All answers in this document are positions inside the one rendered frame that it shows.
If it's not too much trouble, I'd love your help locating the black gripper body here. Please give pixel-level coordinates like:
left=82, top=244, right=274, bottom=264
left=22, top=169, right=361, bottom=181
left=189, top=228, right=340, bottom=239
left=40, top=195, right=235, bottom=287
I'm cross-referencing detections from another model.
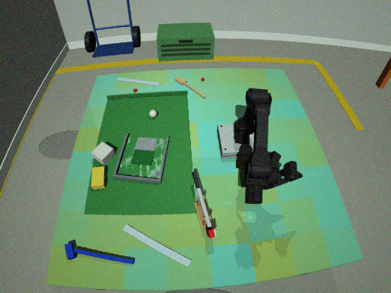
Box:
left=263, top=161, right=298, bottom=190

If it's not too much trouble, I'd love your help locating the yellow rectangular block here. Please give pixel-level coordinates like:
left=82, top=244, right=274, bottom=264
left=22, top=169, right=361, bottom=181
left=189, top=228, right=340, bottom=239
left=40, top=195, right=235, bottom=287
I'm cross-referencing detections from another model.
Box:
left=91, top=166, right=106, bottom=190

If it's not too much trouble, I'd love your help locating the green putting mat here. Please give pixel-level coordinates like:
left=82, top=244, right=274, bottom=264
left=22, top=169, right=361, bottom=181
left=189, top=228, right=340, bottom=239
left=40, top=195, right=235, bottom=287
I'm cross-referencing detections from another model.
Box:
left=84, top=95, right=196, bottom=215

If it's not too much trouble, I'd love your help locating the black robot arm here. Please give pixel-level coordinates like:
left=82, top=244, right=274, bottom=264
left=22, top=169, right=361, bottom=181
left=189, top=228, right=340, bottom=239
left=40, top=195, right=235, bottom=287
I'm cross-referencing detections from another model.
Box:
left=234, top=88, right=281, bottom=204

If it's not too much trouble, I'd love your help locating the white ball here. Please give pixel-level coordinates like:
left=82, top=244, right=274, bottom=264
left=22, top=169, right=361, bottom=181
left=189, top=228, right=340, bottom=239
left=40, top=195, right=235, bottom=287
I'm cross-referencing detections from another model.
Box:
left=149, top=110, right=157, bottom=118

